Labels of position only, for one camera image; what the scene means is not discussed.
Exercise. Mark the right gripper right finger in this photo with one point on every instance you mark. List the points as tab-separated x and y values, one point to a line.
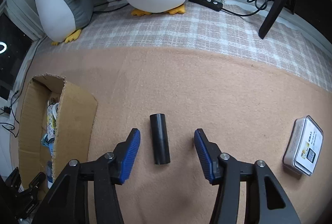
266	200

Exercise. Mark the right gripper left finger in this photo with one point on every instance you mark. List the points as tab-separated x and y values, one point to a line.
67	199

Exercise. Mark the black cylinder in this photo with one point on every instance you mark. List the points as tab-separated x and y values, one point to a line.
160	139

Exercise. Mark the light blue clip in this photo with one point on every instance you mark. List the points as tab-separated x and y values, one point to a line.
48	141

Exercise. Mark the white patterned tube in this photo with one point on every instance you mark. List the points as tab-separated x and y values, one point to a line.
50	122

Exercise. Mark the cardboard box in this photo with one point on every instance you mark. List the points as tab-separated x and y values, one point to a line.
75	116

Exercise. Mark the clear plastic white box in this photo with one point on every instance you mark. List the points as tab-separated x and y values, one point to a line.
304	146

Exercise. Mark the plaid grey white blanket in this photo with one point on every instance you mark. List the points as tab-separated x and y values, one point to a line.
201	28

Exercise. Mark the left penguin plush toy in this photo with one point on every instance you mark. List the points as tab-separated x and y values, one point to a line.
59	3

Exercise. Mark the black camera equipment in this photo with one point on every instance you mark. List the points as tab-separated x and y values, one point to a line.
17	205

